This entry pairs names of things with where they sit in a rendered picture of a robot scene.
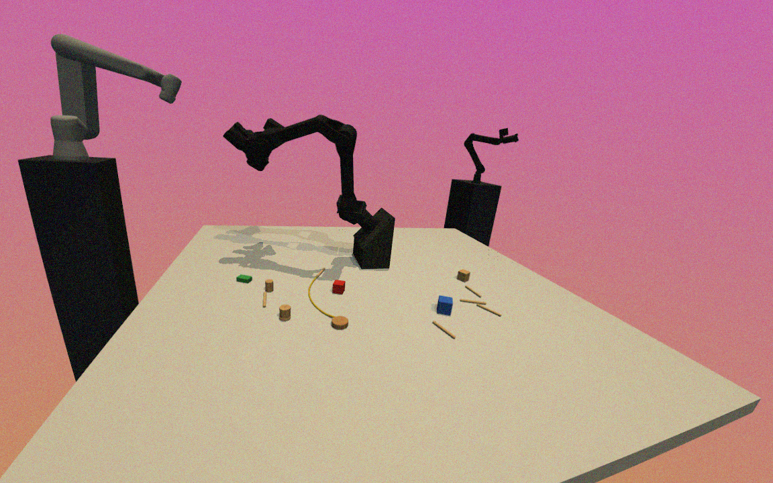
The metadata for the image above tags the round wooden button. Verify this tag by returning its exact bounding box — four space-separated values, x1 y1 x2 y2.
331 316 348 329

